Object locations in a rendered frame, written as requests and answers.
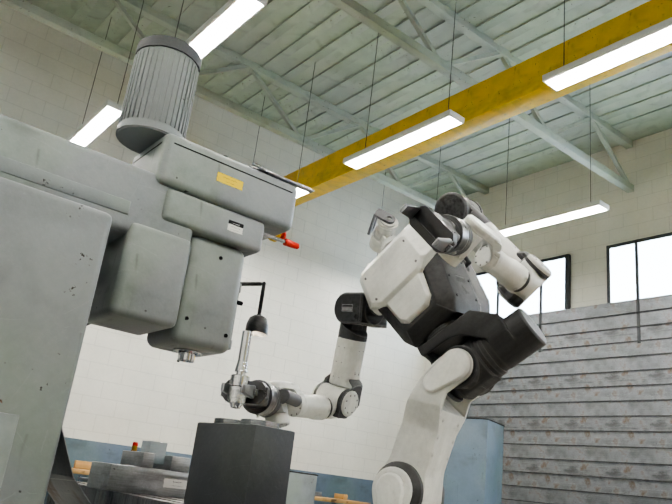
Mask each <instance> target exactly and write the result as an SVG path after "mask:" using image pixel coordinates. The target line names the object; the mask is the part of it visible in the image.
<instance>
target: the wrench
mask: <svg viewBox="0 0 672 504"><path fill-rule="evenodd" d="M248 166H249V167H251V168H253V169H256V170H258V171H260V172H263V173H265V174H267V175H270V176H272V177H274V178H276V179H279V180H281V181H283V182H286V183H288V184H290V185H293V186H295V187H297V188H300V189H302V190H304V191H307V192H309V193H312V192H314V190H313V189H311V188H308V187H306V186H304V185H301V184H299V183H297V182H294V181H292V180H290V179H287V178H285V177H283V176H280V175H278V174H276V173H273V172H271V171H269V170H266V169H264V168H265V167H263V166H261V165H259V164H257V163H254V162H253V163H252V166H255V167H257V168H255V167H252V166H250V165H248Z"/></svg>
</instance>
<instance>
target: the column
mask: <svg viewBox="0 0 672 504"><path fill-rule="evenodd" d="M111 223H112V218H111V216H110V215H109V214H108V213H106V212H103V211H100V210H97V209H95V208H92V207H89V206H86V205H83V204H80V203H77V202H74V201H71V200H68V199H65V198H62V197H59V196H56V195H53V194H50V193H47V192H44V191H41V190H38V189H35V188H32V187H29V186H27V185H24V184H21V183H18V182H15V181H12V180H9V179H6V178H3V177H0V504H44V500H45V496H46V492H47V487H48V483H49V479H50V475H51V471H52V467H53V463H54V459H55V454H56V450H57V446H58V442H59V438H60V434H61V430H62V426H63V421H64V417H65V413H66V409H67V405H68V401H69V397H70V392H71V388H72V384H73V380H74V376H75V372H76V368H77V364H78V359H79V355H80V351H81V347H82V343H83V339H84V335H85V331H86V326H87V322H88V318H89V314H90V310H91V306H92V302H93V298H94V293H95V289H96V285H97V281H98V277H99V273H100V269H101V265H102V260H103V256H104V252H105V248H106V244H107V240H108V236H109V232H110V227H111Z"/></svg>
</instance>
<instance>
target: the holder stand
mask: <svg viewBox="0 0 672 504"><path fill-rule="evenodd" d="M294 436H295V432H293V431H288V430H283V429H279V423H275V422H271V421H265V420H257V419H241V420H236V419H227V418H215V419H214V423H209V422H199V423H198V424H197V430H196V436H195V441H194V447H193V452H192V458H191V464H190V469H189V475H188V480H187V486H186V492H185V497H184V504H286V497H287V489H288V482H289V474H290V467H291V459H292V451H293V444H294Z"/></svg>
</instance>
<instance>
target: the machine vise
mask: <svg viewBox="0 0 672 504"><path fill-rule="evenodd" d="M154 458H155V453H148V452H139V451H127V450H123V453H122V457H121V462H120V464H113V463H105V462H97V461H92V464H91V468H90V473H89V477H88V482H87V487H90V488H95V489H100V490H105V491H113V492H123V493H133V494H143V495H154V496H164V497H174V498H184V497H185V492H186V486H187V480H188V475H189V473H186V472H178V471H170V470H163V469H155V468H152V467H153V463H154Z"/></svg>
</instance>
